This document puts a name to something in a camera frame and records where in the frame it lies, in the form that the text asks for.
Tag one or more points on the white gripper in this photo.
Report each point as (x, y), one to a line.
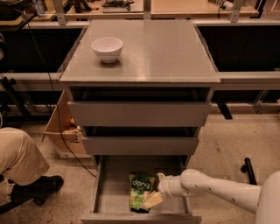
(166, 187)

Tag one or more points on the green rice chip bag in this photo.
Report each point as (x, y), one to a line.
(140, 189)

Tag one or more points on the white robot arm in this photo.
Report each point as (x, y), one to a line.
(261, 200)

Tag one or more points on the grey bottom drawer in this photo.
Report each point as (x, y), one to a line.
(110, 204)

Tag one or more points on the grey drawer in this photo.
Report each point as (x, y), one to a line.
(139, 114)
(115, 145)
(110, 204)

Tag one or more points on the grey drawer cabinet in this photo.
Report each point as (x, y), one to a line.
(161, 61)

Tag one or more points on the grey middle drawer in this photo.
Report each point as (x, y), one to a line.
(115, 145)

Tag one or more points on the grey top drawer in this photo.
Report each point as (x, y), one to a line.
(139, 114)

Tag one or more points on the black metal stand leg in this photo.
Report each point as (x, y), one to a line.
(248, 168)

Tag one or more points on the cardboard box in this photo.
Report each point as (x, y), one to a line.
(67, 138)

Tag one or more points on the black shoe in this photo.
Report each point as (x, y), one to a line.
(37, 191)

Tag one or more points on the person leg beige trousers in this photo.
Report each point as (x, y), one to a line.
(20, 159)

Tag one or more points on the white ceramic bowl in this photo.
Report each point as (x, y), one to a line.
(107, 49)

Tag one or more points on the black tool on workbench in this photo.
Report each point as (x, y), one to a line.
(118, 4)

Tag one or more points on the wooden workbench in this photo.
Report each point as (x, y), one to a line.
(153, 9)

